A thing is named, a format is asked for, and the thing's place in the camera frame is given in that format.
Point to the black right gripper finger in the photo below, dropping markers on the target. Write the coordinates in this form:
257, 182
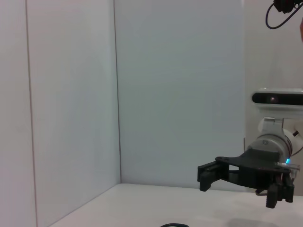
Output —
272, 196
208, 177

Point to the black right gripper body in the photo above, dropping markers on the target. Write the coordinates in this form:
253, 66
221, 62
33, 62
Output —
255, 170

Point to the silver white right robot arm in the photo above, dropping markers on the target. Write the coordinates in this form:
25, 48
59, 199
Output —
267, 144

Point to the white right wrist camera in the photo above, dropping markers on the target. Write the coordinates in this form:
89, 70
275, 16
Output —
272, 99

